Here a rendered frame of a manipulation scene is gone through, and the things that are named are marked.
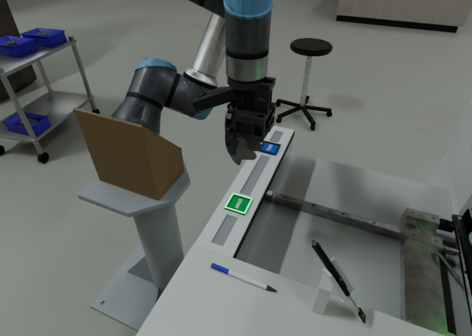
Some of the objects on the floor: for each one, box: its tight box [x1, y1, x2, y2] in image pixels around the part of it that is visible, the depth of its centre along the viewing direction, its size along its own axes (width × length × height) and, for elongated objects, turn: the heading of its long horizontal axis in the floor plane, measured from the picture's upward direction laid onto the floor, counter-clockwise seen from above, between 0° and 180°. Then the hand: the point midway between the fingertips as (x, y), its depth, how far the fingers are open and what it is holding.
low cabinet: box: [336, 0, 472, 33], centre depth 609 cm, size 213×263×99 cm
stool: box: [276, 38, 333, 130], centre depth 283 cm, size 58×56×70 cm
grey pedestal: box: [77, 158, 191, 332], centre depth 135 cm, size 51×44×82 cm
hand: (236, 159), depth 68 cm, fingers closed
